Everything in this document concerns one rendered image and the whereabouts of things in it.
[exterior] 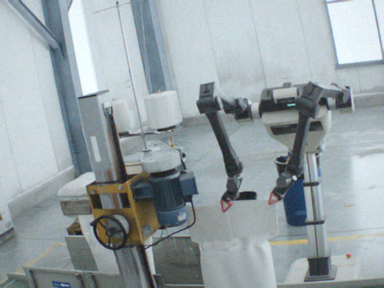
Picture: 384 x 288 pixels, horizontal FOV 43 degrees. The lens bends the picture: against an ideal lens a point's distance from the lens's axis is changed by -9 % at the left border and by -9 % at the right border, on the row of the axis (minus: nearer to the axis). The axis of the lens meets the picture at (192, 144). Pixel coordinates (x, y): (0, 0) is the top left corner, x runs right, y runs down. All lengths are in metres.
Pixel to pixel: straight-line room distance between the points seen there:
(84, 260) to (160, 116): 1.65
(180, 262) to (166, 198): 1.05
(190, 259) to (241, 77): 7.93
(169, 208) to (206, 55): 8.86
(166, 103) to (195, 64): 8.82
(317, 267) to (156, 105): 1.57
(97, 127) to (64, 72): 6.26
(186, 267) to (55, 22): 6.00
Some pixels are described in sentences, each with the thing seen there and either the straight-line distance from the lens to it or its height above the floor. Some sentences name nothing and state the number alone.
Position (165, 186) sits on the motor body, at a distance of 2.39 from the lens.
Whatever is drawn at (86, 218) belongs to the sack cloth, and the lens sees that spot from 3.18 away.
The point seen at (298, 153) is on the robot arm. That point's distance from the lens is 2.51.
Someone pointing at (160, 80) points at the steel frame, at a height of 1.12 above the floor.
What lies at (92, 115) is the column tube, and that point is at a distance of 2.39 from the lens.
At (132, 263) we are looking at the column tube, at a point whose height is 0.92.
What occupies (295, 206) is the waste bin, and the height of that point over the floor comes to 0.21.
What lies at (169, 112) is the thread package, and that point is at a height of 1.60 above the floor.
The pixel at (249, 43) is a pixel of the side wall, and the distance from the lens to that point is 10.83.
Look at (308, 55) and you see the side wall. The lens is 10.60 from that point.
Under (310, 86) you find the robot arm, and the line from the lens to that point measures 2.36.
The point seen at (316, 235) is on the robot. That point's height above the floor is 0.59.
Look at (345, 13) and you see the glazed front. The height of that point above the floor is 1.94.
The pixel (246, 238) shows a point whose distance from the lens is 2.77.
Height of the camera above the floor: 1.92
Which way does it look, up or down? 11 degrees down
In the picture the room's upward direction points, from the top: 11 degrees counter-clockwise
